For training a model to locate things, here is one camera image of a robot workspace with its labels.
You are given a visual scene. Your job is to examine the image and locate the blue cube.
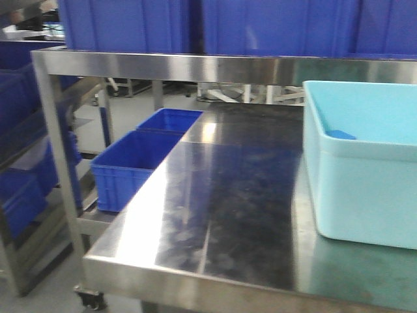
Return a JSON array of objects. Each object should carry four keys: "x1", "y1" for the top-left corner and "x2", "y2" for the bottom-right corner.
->
[{"x1": 326, "y1": 130, "x2": 356, "y2": 140}]

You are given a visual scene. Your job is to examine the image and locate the blue bin under shelf far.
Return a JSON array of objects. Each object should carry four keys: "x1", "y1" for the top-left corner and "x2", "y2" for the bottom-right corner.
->
[{"x1": 136, "y1": 108, "x2": 203, "y2": 133}]

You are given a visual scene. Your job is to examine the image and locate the large blue crate left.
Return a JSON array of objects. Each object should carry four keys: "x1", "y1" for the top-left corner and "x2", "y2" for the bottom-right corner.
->
[{"x1": 58, "y1": 0, "x2": 195, "y2": 53}]

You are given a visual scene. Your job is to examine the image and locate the blue bin under shelf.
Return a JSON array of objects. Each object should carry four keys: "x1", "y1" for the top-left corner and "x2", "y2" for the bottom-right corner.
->
[
  {"x1": 91, "y1": 130, "x2": 182, "y2": 212},
  {"x1": 136, "y1": 108, "x2": 203, "y2": 133}
]

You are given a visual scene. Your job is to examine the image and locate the blue bin under shelf near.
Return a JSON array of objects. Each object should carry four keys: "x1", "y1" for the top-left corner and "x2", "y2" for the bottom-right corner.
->
[{"x1": 91, "y1": 130, "x2": 182, "y2": 212}]

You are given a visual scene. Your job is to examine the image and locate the light blue plastic tub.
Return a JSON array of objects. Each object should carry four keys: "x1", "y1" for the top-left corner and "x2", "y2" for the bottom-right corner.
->
[{"x1": 303, "y1": 80, "x2": 416, "y2": 249}]

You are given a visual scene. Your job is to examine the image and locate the large blue crate right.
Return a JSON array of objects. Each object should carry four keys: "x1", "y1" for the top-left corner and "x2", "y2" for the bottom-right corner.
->
[{"x1": 202, "y1": 1, "x2": 416, "y2": 59}]

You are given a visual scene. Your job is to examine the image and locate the blue bin on left rack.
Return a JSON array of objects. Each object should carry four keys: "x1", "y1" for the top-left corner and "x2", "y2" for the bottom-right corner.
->
[{"x1": 1, "y1": 40, "x2": 63, "y2": 134}]

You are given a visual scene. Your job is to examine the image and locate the stainless steel upper shelf frame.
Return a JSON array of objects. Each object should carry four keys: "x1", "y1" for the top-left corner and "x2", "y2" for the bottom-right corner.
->
[{"x1": 31, "y1": 46, "x2": 416, "y2": 258}]

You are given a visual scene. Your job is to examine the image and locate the large blue crate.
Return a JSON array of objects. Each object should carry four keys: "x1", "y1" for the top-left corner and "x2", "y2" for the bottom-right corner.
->
[
  {"x1": 202, "y1": 1, "x2": 416, "y2": 59},
  {"x1": 58, "y1": 0, "x2": 195, "y2": 53}
]

